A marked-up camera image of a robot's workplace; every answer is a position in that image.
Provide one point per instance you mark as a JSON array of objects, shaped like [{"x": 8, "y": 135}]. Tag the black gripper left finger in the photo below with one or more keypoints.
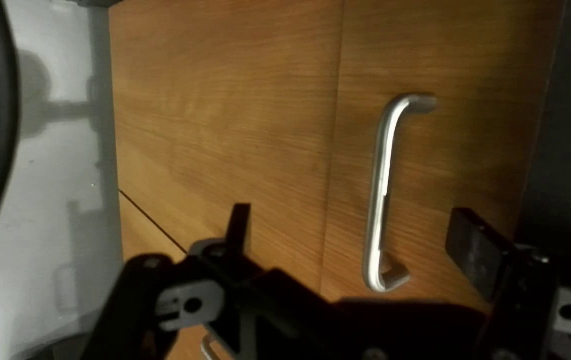
[{"x": 137, "y": 293}]

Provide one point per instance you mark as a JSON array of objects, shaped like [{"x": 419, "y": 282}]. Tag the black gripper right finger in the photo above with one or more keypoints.
[{"x": 525, "y": 300}]

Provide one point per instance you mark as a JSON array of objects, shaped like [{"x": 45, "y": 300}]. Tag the wooden base cabinet door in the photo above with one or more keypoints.
[
  {"x": 232, "y": 100},
  {"x": 145, "y": 233}
]

